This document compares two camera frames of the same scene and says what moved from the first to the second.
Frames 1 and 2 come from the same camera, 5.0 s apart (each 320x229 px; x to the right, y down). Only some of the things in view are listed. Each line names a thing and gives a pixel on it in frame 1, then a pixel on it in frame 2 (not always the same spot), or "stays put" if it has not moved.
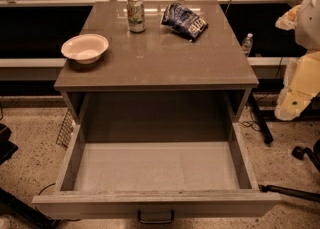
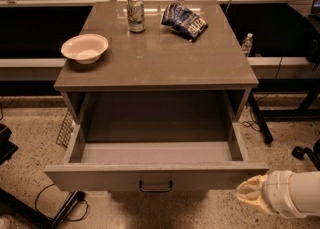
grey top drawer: (156, 179) to (153, 141)
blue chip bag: (183, 21) stays put
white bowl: (85, 48) stays put
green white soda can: (135, 14) stays put
